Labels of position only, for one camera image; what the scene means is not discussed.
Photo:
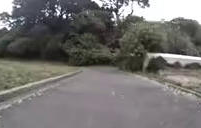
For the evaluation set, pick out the wood of dark trees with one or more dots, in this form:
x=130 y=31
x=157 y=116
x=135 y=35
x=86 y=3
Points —
x=81 y=36

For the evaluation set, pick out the grey asphalt path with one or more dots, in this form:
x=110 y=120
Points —
x=111 y=100

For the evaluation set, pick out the grey concrete kerb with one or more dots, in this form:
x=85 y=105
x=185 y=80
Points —
x=31 y=84

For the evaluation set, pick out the low stone path edging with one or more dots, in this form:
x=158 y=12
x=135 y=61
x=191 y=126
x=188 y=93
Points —
x=174 y=87

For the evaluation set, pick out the grass slope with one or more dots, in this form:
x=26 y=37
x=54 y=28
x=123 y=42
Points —
x=18 y=73

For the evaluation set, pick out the pale water surface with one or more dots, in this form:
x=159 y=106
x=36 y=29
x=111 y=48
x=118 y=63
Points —
x=184 y=59

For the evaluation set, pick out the grass verge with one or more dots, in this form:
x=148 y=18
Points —
x=188 y=78

